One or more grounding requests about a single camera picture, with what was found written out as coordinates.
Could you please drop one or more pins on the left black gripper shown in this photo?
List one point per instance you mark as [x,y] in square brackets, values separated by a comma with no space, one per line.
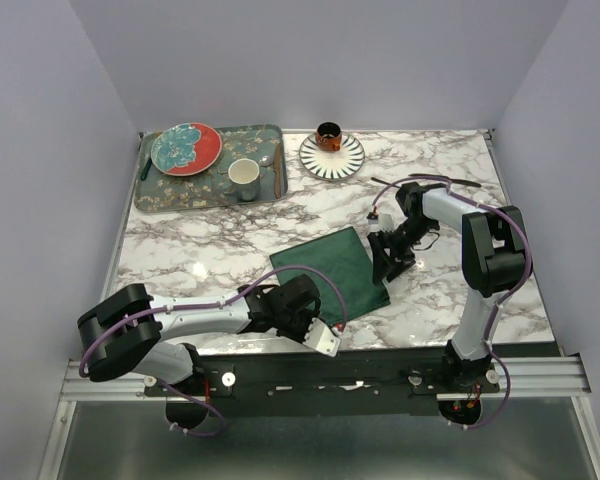
[300,338]

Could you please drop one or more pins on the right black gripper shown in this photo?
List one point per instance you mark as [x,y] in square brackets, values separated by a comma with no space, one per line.
[380,260]

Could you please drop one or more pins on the dark green cloth napkin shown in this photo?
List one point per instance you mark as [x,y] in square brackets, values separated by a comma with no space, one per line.
[342,257]

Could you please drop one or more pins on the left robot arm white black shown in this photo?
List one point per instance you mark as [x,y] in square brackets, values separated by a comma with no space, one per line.
[133,331]

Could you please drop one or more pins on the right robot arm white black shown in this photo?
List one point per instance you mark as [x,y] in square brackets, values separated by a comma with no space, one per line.
[495,255]

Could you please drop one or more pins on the black spoon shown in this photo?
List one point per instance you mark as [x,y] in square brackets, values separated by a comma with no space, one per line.
[382,182]

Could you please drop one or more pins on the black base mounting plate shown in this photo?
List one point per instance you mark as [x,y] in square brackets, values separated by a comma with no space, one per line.
[356,382]

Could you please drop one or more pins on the white striped saucer plate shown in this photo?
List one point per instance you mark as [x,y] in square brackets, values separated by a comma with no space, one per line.
[332,165]

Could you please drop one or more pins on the black knife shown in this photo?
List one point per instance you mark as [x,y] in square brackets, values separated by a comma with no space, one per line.
[460,181]

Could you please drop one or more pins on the brown glazed cup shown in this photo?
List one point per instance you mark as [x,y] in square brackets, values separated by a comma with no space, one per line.
[328,136]

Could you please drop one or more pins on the brown wooden knife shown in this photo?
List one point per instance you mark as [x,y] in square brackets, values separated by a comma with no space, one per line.
[277,168]

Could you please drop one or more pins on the silver spoon on tray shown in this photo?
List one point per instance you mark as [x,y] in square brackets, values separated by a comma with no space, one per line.
[265,161]

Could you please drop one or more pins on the floral teal serving tray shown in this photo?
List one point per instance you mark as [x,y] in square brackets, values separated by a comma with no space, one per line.
[161,193]

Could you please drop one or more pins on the red and teal plate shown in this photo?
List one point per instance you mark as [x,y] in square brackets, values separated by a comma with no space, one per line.
[186,149]

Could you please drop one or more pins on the cream mug with teal handle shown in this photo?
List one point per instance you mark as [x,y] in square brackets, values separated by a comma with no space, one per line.
[244,175]

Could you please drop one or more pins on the green handled utensil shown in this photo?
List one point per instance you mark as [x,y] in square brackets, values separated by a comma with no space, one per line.
[146,168]

